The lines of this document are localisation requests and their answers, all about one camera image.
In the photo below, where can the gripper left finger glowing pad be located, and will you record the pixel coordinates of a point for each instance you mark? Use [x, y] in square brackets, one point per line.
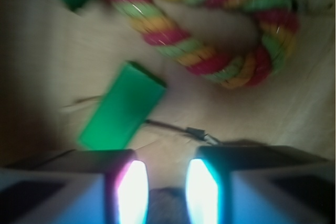
[75, 187]

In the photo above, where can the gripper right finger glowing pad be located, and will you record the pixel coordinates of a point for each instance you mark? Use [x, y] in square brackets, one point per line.
[259, 184]

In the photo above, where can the green rectangular block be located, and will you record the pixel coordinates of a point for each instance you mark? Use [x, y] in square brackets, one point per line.
[128, 102]

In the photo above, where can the crumpled brown paper bag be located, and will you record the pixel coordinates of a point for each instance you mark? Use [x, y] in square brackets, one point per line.
[55, 63]

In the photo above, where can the multicoloured twisted rope toy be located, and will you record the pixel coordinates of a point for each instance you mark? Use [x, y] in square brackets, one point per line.
[207, 50]

